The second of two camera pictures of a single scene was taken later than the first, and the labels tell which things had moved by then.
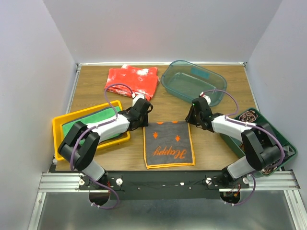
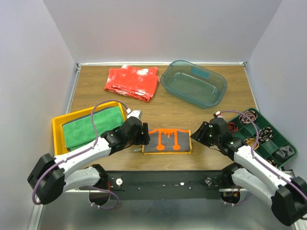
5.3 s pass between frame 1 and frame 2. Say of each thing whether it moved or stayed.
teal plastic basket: stayed
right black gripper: moved
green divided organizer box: stayed
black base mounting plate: stayed
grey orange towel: moved
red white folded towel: stayed
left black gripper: moved
